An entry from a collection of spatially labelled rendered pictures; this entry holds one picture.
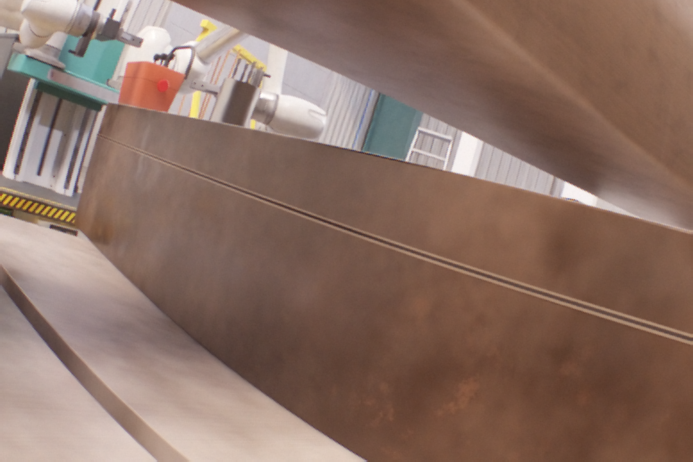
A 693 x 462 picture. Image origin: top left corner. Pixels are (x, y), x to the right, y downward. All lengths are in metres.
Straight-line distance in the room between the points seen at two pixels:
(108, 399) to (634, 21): 1.00
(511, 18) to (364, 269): 0.36
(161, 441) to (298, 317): 0.34
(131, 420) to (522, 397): 0.43
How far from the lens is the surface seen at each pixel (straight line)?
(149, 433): 0.71
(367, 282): 0.83
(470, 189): 0.76
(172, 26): 10.14
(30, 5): 1.60
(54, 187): 2.46
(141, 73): 1.70
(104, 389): 0.78
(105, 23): 1.62
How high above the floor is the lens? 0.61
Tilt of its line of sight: 2 degrees up
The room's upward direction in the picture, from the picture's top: 18 degrees clockwise
